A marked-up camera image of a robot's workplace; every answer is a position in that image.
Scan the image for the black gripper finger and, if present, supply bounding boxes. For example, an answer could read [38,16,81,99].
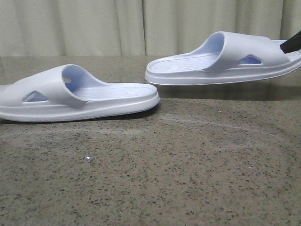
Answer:
[281,31,301,54]

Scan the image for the light blue slipper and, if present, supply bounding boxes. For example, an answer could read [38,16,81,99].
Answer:
[0,64,160,122]
[145,31,301,86]

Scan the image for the beige pleated curtain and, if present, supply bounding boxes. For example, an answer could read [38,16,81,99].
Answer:
[0,0,301,57]

